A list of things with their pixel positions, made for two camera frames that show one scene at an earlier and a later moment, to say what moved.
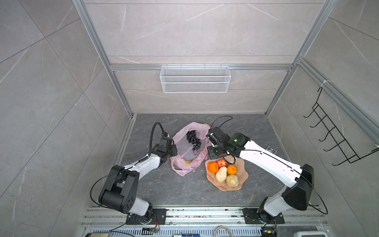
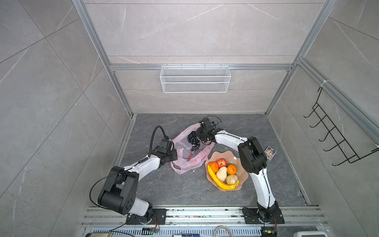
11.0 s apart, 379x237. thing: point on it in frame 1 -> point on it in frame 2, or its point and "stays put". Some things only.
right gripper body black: [215, 152] -> [202, 135]
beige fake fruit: [232, 180] stays put
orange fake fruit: [232, 169] stays put
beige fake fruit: [221, 174] stays put
